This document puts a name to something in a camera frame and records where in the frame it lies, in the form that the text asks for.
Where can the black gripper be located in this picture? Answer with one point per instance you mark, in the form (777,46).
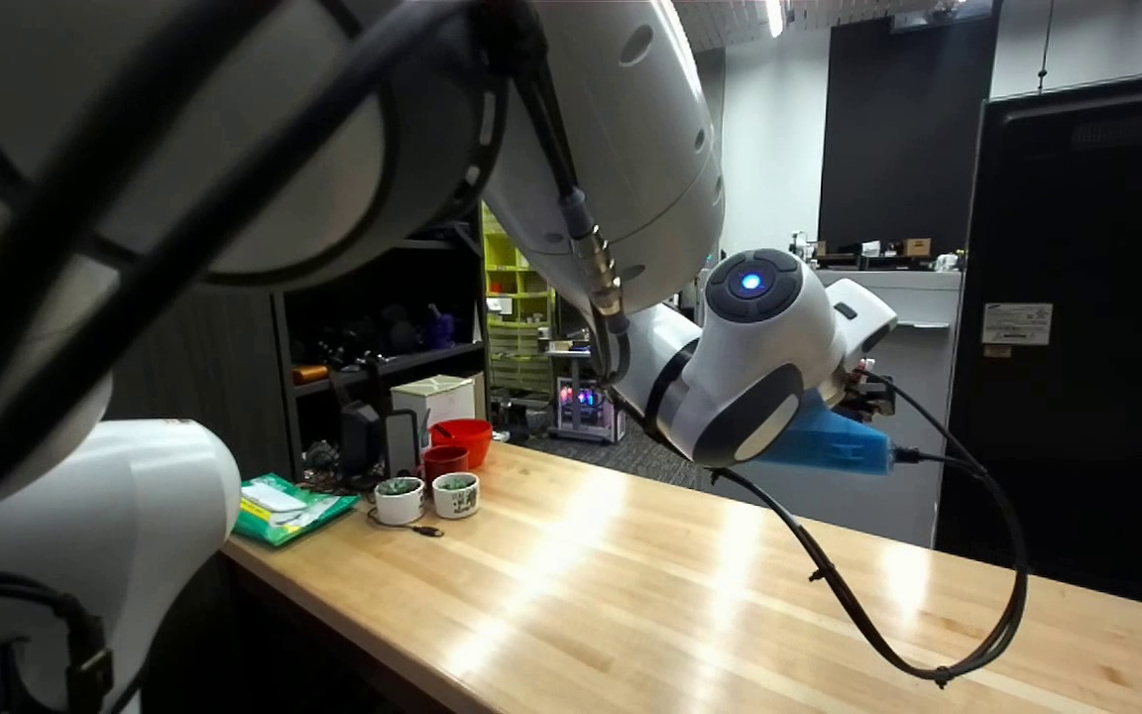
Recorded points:
(871,390)

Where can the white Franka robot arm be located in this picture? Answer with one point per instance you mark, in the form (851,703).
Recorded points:
(625,132)

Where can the red cup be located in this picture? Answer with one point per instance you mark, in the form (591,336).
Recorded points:
(441,460)

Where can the blue box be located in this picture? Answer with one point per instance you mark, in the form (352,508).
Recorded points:
(835,442)

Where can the grey partition panel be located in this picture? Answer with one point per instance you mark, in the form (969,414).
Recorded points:
(915,300)

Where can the large black cabinet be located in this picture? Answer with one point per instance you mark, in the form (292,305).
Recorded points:
(1089,422)

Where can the small lit machine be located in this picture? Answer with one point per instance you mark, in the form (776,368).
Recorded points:
(585,407)

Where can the yellow shelf unit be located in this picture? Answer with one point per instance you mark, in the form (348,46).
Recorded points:
(514,319)

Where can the long ceiling light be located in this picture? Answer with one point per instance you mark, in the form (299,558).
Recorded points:
(776,17)

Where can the red bowl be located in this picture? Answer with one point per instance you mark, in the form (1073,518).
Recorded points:
(467,432)

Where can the white pot with plant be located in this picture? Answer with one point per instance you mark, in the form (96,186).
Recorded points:
(453,495)
(399,502)

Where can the white box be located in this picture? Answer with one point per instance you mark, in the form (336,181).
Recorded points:
(439,398)

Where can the black desktop speaker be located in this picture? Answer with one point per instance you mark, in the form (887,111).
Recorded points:
(358,442)
(403,442)

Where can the black shelf unit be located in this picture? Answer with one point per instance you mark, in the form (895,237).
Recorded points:
(374,341)

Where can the green plastic packet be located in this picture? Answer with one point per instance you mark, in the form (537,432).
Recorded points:
(283,508)

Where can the black wall panel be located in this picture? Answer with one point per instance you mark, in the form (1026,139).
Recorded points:
(900,132)

